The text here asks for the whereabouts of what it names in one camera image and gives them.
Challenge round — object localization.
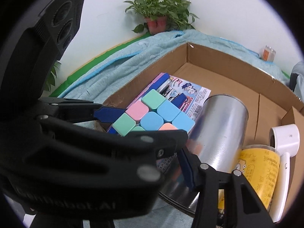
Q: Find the light blue padded jacket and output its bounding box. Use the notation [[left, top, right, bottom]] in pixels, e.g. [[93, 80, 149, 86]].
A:
[[288, 60, 304, 93]]

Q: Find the small orange glass jar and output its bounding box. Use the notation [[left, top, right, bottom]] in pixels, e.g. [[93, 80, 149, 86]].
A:
[[261, 45, 276, 61]]

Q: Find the large leafy green plant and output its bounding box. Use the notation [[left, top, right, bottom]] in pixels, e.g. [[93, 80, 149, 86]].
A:
[[44, 60, 62, 92]]

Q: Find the green mat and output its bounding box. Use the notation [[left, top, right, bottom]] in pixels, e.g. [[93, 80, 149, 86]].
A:
[[49, 34, 152, 98]]

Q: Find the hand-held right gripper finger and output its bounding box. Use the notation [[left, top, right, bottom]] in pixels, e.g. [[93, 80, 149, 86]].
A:
[[177, 147, 276, 228]]

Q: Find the small potted green plant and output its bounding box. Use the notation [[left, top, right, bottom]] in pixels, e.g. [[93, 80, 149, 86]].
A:
[[123, 0, 200, 35]]

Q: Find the white hair dryer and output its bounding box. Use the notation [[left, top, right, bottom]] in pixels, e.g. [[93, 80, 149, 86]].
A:
[[268, 123, 301, 224]]

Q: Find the pastel puzzle cube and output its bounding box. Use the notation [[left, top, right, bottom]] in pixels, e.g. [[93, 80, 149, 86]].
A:
[[112, 89, 196, 138]]

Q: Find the colourful board game box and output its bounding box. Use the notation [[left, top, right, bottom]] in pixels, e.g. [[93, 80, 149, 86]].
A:
[[106, 72, 212, 175]]

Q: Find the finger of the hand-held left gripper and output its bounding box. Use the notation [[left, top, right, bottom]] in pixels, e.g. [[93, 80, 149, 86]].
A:
[[40, 114, 188, 183], [39, 98, 126, 124]]

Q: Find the light teal blanket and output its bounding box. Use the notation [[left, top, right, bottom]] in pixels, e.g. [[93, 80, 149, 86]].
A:
[[57, 30, 291, 228]]

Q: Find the silver metal can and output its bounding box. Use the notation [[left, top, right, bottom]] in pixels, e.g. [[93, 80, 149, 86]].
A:
[[158, 94, 249, 218]]

